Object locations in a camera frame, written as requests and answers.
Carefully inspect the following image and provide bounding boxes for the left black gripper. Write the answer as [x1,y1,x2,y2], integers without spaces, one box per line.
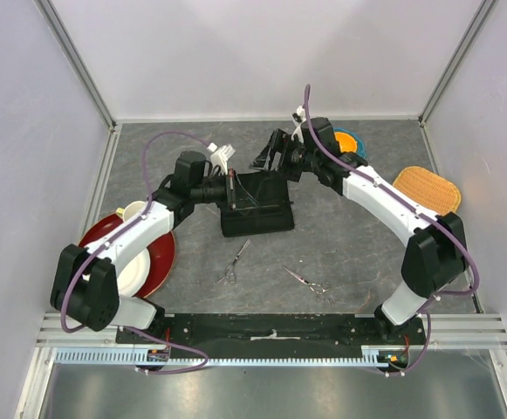
[191,168,259,211]

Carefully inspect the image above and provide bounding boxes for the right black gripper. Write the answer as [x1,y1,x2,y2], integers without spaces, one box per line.
[250,128,320,182]

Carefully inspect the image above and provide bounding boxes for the black zip tool case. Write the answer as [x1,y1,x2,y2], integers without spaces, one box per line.
[218,171,295,237]

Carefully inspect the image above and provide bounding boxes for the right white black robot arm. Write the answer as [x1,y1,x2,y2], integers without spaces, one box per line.
[250,117,469,344]

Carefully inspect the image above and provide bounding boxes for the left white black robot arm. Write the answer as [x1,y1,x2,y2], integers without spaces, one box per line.
[51,144,235,343]

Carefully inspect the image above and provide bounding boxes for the silver scissors left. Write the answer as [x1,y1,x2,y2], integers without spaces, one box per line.
[214,238,251,285]

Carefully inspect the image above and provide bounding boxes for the orange bowl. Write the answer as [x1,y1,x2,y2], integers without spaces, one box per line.
[334,131,358,153]

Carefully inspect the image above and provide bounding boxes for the teal scalloped plate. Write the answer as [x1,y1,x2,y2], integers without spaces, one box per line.
[334,128,366,158]

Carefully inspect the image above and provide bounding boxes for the red plate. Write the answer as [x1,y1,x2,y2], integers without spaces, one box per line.
[79,214,175,299]

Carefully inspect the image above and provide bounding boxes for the pale yellow cup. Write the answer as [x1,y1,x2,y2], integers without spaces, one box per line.
[115,201,147,222]

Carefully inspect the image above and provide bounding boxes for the pink-tinted scissors right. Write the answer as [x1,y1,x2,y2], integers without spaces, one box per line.
[283,266,332,306]

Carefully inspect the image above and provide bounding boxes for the white plate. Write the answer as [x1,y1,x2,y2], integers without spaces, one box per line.
[117,250,150,297]

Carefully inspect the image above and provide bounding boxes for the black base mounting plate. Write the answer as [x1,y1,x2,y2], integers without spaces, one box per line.
[115,312,425,360]

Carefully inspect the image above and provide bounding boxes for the orange woven mat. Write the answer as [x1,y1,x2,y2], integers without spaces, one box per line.
[393,166,462,216]

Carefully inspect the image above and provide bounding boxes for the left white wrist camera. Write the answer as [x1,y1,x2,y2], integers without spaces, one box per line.
[207,142,236,175]

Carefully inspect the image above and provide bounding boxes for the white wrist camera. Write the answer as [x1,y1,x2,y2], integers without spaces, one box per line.
[207,142,236,175]
[291,105,306,143]

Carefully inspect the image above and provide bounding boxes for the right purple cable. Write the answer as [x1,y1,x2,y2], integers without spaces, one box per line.
[303,84,481,379]

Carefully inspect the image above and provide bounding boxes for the purple cable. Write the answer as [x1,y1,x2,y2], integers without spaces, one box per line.
[303,84,481,379]
[59,131,213,376]

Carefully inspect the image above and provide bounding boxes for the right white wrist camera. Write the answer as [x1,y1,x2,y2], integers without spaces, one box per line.
[291,105,306,143]

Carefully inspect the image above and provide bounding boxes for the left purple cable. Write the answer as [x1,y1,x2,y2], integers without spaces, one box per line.
[59,131,213,376]

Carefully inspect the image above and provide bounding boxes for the slotted cable duct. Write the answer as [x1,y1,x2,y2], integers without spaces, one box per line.
[54,347,410,367]

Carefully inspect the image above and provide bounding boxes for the left aluminium corner post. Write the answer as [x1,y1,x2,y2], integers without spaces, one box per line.
[34,0,116,132]

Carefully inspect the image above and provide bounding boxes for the aluminium corner post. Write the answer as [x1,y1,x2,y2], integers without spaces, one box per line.
[34,0,116,132]
[418,0,497,127]

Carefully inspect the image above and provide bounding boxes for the aluminium front rail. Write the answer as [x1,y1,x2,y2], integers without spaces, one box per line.
[36,313,507,349]

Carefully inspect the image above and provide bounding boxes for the right aluminium corner post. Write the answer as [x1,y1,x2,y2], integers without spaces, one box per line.
[418,0,497,127]

